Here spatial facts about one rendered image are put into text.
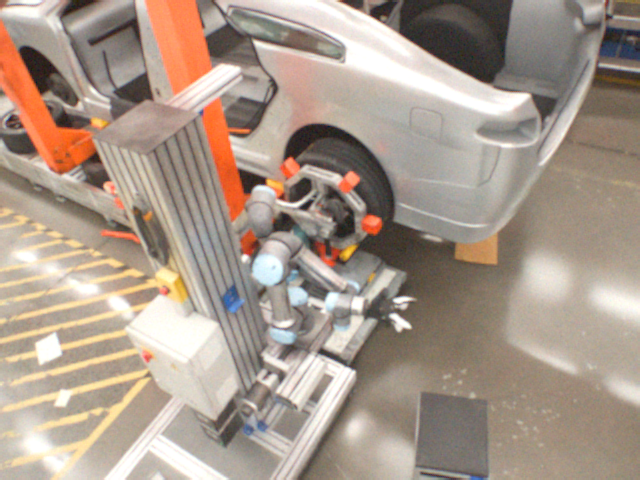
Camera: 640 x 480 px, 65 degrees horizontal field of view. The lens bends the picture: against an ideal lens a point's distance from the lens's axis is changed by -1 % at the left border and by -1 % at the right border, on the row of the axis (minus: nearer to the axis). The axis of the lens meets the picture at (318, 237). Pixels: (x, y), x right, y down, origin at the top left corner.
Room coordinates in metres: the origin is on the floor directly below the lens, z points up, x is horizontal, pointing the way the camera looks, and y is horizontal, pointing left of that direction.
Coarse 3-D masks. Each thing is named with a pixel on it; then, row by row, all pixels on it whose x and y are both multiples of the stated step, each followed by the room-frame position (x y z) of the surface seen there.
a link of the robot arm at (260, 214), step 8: (248, 208) 1.82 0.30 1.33; (256, 208) 1.79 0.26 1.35; (264, 208) 1.79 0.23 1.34; (248, 216) 1.78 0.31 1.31; (256, 216) 1.76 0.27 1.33; (264, 216) 1.76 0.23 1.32; (256, 224) 1.74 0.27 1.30; (264, 224) 1.74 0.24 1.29; (256, 232) 1.73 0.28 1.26; (264, 232) 1.72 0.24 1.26; (272, 232) 1.74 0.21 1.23; (264, 240) 1.73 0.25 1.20; (288, 264) 1.80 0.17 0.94; (288, 280) 1.71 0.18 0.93
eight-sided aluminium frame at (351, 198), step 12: (312, 168) 2.35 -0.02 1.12; (288, 180) 2.41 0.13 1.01; (324, 180) 2.25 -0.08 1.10; (336, 180) 2.22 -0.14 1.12; (288, 192) 2.42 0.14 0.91; (360, 204) 2.15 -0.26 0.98; (360, 216) 2.11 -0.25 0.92; (360, 228) 2.11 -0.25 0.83; (336, 240) 2.28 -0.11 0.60; (348, 240) 2.17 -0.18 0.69; (360, 240) 2.12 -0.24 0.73
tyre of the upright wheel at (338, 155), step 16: (320, 144) 2.52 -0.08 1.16; (336, 144) 2.47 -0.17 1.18; (352, 144) 2.46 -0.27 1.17; (304, 160) 2.43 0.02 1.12; (320, 160) 2.36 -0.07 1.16; (336, 160) 2.32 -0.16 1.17; (352, 160) 2.33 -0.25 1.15; (368, 160) 2.36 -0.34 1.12; (368, 176) 2.26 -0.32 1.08; (384, 176) 2.32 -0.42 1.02; (368, 192) 2.18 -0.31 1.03; (384, 192) 2.25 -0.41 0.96; (368, 208) 2.17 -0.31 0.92; (384, 208) 2.22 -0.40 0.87; (368, 240) 2.19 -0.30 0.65
